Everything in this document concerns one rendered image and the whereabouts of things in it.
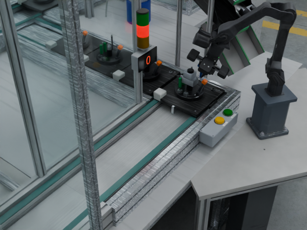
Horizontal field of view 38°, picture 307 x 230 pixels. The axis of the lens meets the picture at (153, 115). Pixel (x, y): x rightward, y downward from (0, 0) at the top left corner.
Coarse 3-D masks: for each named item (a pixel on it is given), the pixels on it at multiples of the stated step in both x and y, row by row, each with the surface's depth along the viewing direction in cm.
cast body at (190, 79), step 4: (188, 68) 198; (192, 68) 198; (184, 72) 197; (188, 72) 196; (192, 72) 196; (180, 76) 202; (184, 76) 198; (188, 76) 197; (192, 76) 196; (184, 80) 199; (188, 80) 198; (192, 80) 197; (196, 80) 199; (188, 84) 199; (192, 84) 198
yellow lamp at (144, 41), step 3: (138, 39) 177; (141, 39) 176; (144, 39) 176; (147, 39) 177; (138, 42) 177; (141, 42) 177; (144, 42) 177; (147, 42) 178; (138, 45) 178; (141, 45) 178; (144, 45) 178; (147, 45) 178; (141, 48) 179; (144, 48) 179
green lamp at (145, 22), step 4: (136, 12) 171; (148, 12) 171; (136, 16) 172; (140, 16) 170; (144, 16) 170; (148, 16) 172; (136, 20) 173; (140, 20) 171; (144, 20) 171; (148, 20) 172; (140, 24) 172; (144, 24) 172
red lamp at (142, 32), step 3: (138, 27) 173; (141, 27) 173; (144, 27) 173; (147, 27) 173; (138, 30) 174; (141, 30) 173; (144, 30) 173; (147, 30) 174; (138, 33) 175; (141, 33) 174; (144, 33) 174; (147, 33) 175; (138, 36) 176; (141, 36) 175; (144, 36) 175; (147, 36) 176
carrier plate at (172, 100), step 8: (176, 80) 212; (168, 88) 207; (208, 88) 207; (216, 88) 207; (168, 96) 202; (208, 96) 202; (216, 96) 202; (168, 104) 199; (176, 104) 197; (184, 104) 197; (192, 104) 197; (200, 104) 197; (208, 104) 198; (184, 112) 195; (192, 112) 193; (200, 112) 193
